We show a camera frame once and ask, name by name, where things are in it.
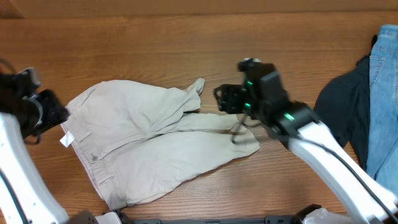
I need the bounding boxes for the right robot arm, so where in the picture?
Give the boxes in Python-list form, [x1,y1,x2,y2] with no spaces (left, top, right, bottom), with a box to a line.
[213,58,397,223]

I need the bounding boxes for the blue denim jeans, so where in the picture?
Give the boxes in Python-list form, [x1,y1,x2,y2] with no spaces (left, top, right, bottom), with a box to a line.
[366,24,397,194]

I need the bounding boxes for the dark navy shirt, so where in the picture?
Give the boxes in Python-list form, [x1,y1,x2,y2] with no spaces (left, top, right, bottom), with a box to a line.
[314,35,385,175]

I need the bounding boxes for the beige shorts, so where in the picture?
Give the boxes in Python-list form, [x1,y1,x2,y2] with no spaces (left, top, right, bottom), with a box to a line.
[62,78,260,210]

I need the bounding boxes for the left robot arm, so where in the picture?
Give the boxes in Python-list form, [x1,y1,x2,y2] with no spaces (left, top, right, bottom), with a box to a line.
[1,60,121,224]

